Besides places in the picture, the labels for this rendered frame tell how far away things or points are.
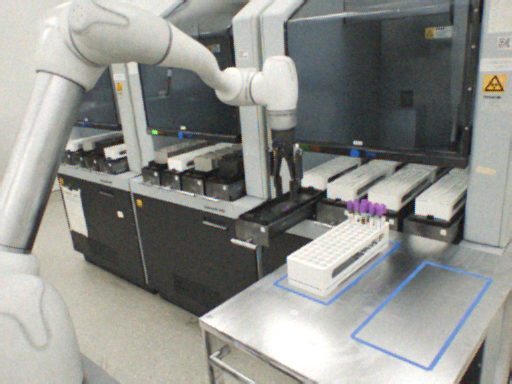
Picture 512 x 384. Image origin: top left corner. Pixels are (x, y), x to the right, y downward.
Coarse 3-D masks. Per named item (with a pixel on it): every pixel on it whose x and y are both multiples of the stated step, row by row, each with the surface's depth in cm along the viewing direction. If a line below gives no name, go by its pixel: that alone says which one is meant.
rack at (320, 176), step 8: (336, 160) 175; (344, 160) 174; (352, 160) 173; (360, 160) 175; (312, 168) 166; (320, 168) 166; (328, 168) 165; (336, 168) 164; (344, 168) 165; (352, 168) 175; (304, 176) 159; (312, 176) 157; (320, 176) 155; (328, 176) 157; (336, 176) 172; (304, 184) 160; (312, 184) 158; (320, 184) 156
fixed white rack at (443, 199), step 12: (444, 180) 141; (456, 180) 140; (432, 192) 131; (444, 192) 130; (456, 192) 130; (420, 204) 126; (432, 204) 124; (444, 204) 121; (456, 204) 135; (444, 216) 122
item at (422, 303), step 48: (432, 240) 110; (288, 288) 93; (336, 288) 92; (384, 288) 90; (432, 288) 89; (480, 288) 88; (240, 336) 79; (288, 336) 78; (336, 336) 77; (384, 336) 76; (432, 336) 75; (480, 336) 74
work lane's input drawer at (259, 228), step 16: (288, 192) 157; (304, 192) 159; (320, 192) 153; (256, 208) 144; (272, 208) 145; (288, 208) 140; (304, 208) 144; (240, 224) 138; (256, 224) 133; (272, 224) 132; (288, 224) 139; (240, 240) 134; (256, 240) 135
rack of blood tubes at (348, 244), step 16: (352, 224) 109; (368, 224) 108; (320, 240) 101; (336, 240) 100; (352, 240) 99; (368, 240) 100; (384, 240) 107; (288, 256) 94; (304, 256) 94; (320, 256) 93; (336, 256) 94; (352, 256) 103; (288, 272) 94; (304, 272) 91; (320, 272) 88; (336, 272) 97; (352, 272) 97; (304, 288) 92; (320, 288) 89
